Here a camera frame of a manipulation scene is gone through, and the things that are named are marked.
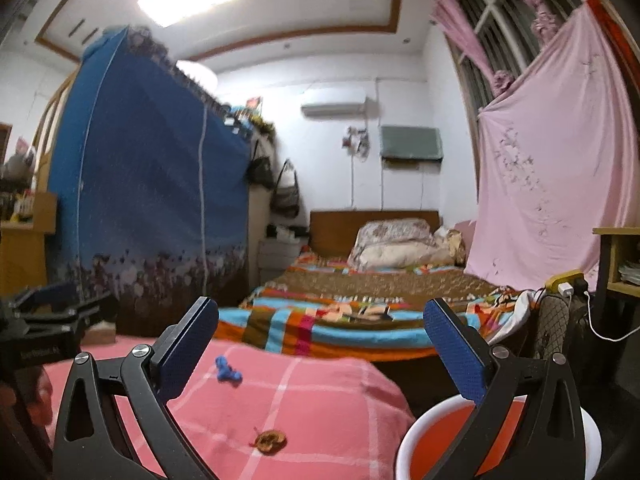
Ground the orange trash bucket white rim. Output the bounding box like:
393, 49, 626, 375
394, 394, 602, 480

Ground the blue small trash piece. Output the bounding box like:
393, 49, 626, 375
215, 356, 243, 385

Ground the person left hand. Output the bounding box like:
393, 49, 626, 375
1, 366, 53, 428

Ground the wooden cabinet left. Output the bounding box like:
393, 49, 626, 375
1, 192, 58, 298

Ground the patterned dark bag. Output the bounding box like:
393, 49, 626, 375
533, 292, 570, 360

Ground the blue fabric wardrobe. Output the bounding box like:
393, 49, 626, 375
47, 26, 250, 337

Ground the wooden desk with shelf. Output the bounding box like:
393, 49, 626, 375
593, 226, 639, 299

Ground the yellow power strip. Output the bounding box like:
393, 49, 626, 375
544, 270, 588, 298

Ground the pink plaid bed cover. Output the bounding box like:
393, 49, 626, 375
41, 334, 417, 480

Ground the brown dried peel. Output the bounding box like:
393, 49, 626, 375
252, 429, 288, 455

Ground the stack of papers on shelf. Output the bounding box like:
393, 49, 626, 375
618, 261, 640, 286

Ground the white bedside cabinet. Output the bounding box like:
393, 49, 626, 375
257, 238, 305, 284

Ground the beige pillow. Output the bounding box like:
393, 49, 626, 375
349, 242, 456, 270

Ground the black hanging handbag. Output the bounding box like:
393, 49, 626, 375
245, 140, 276, 190

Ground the black white hanging bag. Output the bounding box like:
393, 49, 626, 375
270, 159, 300, 219

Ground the colourful striped blanket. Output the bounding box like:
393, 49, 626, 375
215, 252, 535, 363

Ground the floral pillow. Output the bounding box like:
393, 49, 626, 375
350, 218, 432, 258

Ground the pink hanging sheet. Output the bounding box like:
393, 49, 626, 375
466, 4, 639, 289

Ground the wooden bed headboard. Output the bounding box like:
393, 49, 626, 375
309, 210, 440, 258

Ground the white air conditioner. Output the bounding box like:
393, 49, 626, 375
300, 94, 367, 117

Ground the pink window curtain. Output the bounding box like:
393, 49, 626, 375
432, 0, 560, 96

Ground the green covered wall unit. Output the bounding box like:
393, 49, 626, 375
380, 125, 444, 162

